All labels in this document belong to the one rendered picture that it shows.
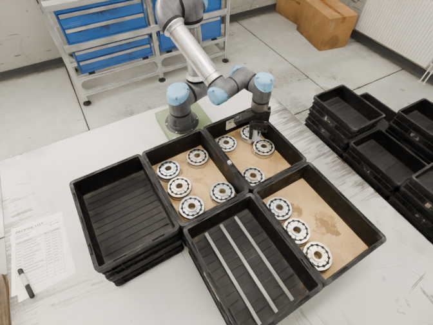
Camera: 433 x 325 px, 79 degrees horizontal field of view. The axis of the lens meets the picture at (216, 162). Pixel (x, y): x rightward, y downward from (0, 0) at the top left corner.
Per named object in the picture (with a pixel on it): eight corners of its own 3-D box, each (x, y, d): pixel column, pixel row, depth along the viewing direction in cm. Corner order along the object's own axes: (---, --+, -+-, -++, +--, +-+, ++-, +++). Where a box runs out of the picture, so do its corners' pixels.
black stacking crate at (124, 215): (80, 197, 113) (69, 182, 104) (145, 169, 123) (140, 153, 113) (107, 282, 93) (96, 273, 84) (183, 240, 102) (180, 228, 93)
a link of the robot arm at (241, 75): (222, 71, 106) (242, 83, 102) (241, 60, 111) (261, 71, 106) (222, 87, 113) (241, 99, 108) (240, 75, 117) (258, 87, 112)
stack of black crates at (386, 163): (331, 171, 205) (348, 142, 178) (358, 157, 214) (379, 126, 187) (372, 211, 184) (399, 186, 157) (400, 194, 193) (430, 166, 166)
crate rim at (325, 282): (250, 194, 104) (250, 191, 102) (307, 163, 113) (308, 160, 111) (323, 289, 83) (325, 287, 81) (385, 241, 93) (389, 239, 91)
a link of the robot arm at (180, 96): (163, 108, 141) (160, 88, 130) (183, 97, 147) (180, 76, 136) (178, 120, 136) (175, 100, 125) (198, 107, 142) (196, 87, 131)
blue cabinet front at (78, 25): (81, 73, 250) (53, 11, 205) (153, 54, 272) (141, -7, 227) (82, 75, 248) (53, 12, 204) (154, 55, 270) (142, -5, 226)
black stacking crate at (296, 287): (184, 240, 102) (182, 229, 93) (247, 206, 111) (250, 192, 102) (241, 348, 81) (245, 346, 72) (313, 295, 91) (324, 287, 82)
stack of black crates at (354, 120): (297, 138, 226) (312, 95, 190) (323, 126, 235) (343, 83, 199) (330, 171, 205) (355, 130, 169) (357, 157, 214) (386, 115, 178)
